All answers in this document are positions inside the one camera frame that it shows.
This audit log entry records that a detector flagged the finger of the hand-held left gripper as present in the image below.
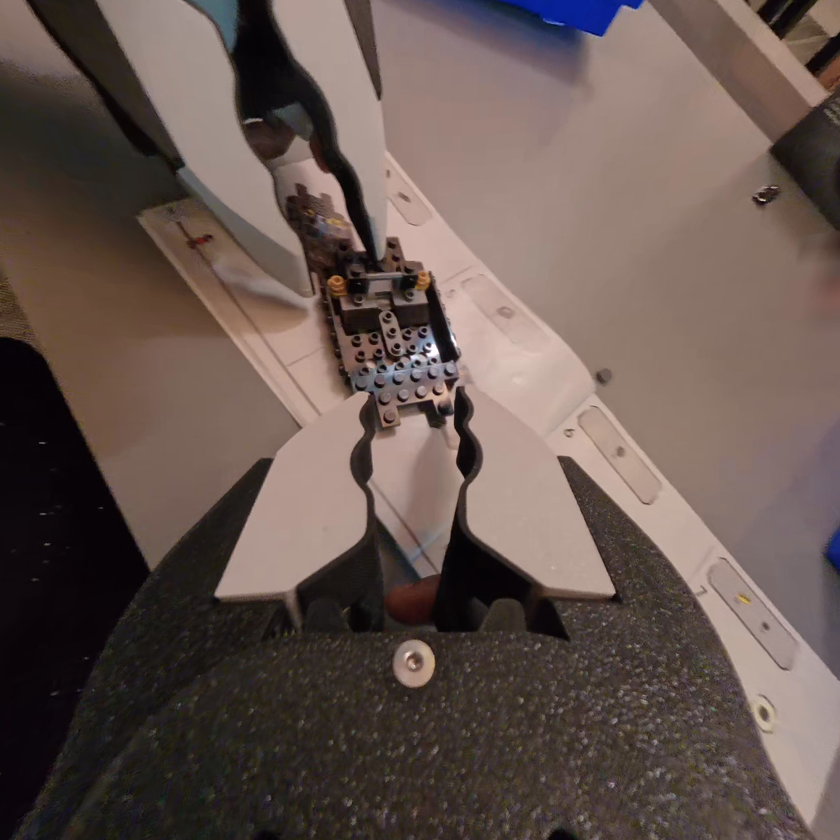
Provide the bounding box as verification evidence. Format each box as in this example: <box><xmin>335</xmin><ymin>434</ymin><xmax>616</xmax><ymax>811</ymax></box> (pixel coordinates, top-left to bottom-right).
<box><xmin>98</xmin><ymin>0</ymin><xmax>312</xmax><ymax>298</ymax></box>
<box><xmin>272</xmin><ymin>0</ymin><xmax>389</xmax><ymax>266</ymax></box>

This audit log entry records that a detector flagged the white instruction booklet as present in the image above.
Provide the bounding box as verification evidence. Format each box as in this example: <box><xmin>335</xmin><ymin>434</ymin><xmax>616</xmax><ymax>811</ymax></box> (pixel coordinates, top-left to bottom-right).
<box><xmin>136</xmin><ymin>152</ymin><xmax>805</xmax><ymax>732</ymax></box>

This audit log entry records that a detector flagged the person's black speckled clothing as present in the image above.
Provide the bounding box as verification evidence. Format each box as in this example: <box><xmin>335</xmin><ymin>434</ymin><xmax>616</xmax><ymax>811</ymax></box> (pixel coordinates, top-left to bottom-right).
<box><xmin>0</xmin><ymin>338</ymin><xmax>148</xmax><ymax>840</ymax></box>

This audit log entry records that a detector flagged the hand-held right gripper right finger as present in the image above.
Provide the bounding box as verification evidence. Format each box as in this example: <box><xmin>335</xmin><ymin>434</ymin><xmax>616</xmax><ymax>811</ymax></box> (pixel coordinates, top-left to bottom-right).
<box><xmin>455</xmin><ymin>386</ymin><xmax>618</xmax><ymax>621</ymax></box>

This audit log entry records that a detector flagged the large blue plastic bin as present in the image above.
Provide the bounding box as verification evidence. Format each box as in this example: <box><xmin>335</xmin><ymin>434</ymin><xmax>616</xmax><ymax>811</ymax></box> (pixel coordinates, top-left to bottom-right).
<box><xmin>499</xmin><ymin>0</ymin><xmax>647</xmax><ymax>37</ymax></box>

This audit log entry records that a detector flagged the black textured object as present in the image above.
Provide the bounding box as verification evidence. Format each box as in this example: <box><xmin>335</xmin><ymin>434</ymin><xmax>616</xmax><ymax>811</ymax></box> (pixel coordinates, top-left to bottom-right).
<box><xmin>769</xmin><ymin>85</ymin><xmax>840</xmax><ymax>231</ymax></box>

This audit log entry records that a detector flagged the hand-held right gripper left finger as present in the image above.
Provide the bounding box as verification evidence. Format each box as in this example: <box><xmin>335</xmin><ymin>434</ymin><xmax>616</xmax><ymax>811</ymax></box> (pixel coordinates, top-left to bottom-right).
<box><xmin>215</xmin><ymin>392</ymin><xmax>378</xmax><ymax>631</ymax></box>

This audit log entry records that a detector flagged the black lego model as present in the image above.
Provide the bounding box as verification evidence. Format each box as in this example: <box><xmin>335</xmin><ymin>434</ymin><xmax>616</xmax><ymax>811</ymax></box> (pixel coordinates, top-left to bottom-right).
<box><xmin>325</xmin><ymin>238</ymin><xmax>463</xmax><ymax>431</ymax></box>

